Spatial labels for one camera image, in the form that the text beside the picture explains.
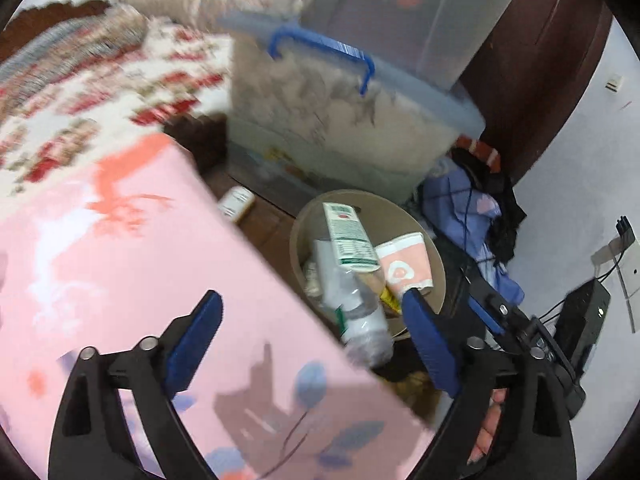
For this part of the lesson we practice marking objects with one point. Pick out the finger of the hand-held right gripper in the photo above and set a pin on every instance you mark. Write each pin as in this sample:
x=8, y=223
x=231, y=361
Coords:
x=482, y=312

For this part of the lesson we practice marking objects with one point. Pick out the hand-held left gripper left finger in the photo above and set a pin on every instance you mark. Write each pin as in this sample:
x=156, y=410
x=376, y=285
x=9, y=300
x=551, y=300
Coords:
x=195, y=340

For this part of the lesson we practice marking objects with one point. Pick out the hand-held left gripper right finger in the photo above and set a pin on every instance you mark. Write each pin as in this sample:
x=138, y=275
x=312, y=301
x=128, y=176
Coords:
x=430, y=340

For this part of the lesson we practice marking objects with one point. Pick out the pink paper cup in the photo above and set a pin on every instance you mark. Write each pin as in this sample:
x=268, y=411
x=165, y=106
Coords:
x=405, y=265

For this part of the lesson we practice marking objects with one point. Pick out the clear plastic bottle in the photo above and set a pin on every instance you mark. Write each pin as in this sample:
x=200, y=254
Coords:
x=355, y=280

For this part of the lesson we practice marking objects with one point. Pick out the beige round trash bin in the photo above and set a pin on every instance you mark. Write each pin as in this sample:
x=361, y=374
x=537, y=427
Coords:
x=305, y=225

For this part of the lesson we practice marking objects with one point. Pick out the person's right hand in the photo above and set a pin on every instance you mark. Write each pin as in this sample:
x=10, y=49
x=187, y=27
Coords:
x=492, y=417

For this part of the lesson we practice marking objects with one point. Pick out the black cloth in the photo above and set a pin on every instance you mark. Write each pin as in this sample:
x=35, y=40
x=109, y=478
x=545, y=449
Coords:
x=505, y=220

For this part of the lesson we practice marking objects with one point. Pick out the blue cloth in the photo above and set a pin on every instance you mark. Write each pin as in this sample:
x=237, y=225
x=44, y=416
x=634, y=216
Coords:
x=465, y=210

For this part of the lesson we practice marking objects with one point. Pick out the pink printed tablecloth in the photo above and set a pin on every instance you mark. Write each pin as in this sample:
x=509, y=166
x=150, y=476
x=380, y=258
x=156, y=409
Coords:
x=125, y=260

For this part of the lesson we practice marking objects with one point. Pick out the small white box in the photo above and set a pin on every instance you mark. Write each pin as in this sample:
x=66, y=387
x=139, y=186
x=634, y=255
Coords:
x=236, y=202

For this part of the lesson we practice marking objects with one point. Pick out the orange striped cloth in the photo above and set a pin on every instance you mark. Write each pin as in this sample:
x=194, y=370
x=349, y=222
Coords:
x=482, y=152

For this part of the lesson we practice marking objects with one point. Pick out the dark wooden cabinet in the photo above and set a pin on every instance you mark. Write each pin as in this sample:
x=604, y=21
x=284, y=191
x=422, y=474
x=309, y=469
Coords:
x=540, y=70

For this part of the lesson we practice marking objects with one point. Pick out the floral white quilt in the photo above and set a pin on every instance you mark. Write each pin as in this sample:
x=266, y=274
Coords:
x=100, y=95

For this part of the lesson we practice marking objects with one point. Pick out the clear plastic storage box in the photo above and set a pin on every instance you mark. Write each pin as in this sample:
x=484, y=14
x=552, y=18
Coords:
x=400, y=10

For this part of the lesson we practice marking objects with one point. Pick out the patchwork quilt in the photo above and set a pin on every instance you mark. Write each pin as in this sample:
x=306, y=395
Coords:
x=60, y=45

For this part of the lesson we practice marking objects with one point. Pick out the white wall socket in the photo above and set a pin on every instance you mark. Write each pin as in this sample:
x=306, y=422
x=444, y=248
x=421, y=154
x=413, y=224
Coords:
x=615, y=252

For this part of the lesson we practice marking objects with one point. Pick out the small white wall fitting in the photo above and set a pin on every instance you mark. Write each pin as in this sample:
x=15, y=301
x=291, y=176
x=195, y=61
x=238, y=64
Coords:
x=615, y=82

